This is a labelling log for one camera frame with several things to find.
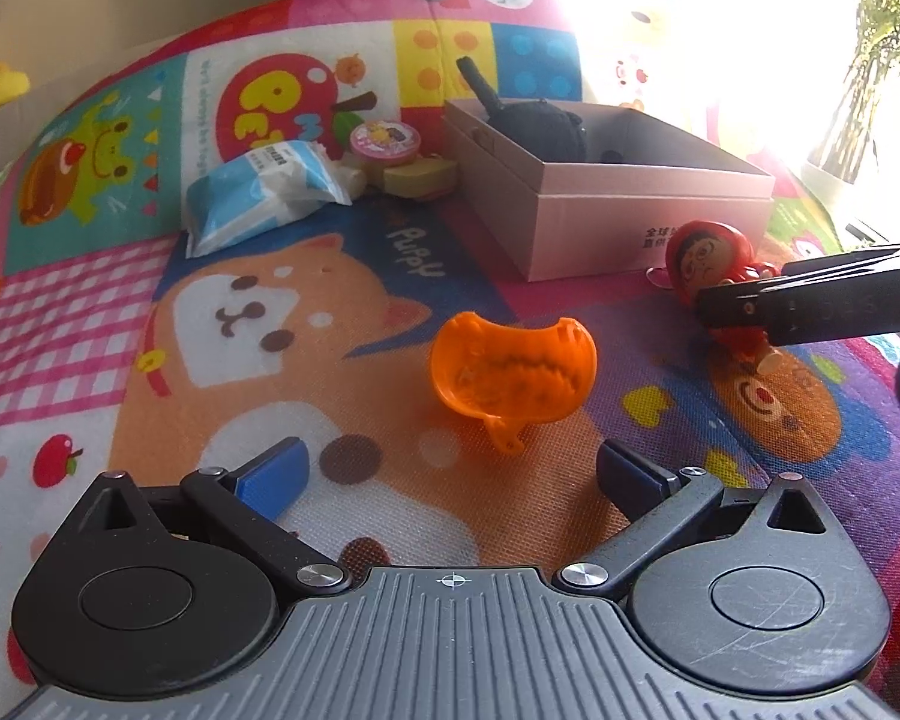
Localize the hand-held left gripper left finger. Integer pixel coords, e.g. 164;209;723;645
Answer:
82;436;352;597

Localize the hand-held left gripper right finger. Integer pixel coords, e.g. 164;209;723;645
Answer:
554;439;835;602

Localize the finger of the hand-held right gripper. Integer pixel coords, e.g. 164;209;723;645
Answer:
780;240;900;283
694;270;900;350

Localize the red toy figure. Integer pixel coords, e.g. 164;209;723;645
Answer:
647;219;785;377

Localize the orange plastic scoop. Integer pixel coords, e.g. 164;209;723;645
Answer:
430;313;599;458

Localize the pink cardboard box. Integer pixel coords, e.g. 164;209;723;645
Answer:
441;97;778;284

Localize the blue white tissue packet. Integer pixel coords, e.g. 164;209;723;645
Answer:
186;139;356;258

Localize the black plush toy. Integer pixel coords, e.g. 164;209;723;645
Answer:
456;56;624;165

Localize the small wooden toy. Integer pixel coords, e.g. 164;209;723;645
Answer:
345;156;461;202

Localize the round pink container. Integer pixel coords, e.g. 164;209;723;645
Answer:
349;120;423;168

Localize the white ribbed plant pot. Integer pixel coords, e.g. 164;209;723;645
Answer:
798;161;879;205

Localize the green potted plant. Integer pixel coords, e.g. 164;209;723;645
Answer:
814;0;900;182

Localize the colourful cartoon play mat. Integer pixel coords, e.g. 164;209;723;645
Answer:
0;0;900;720

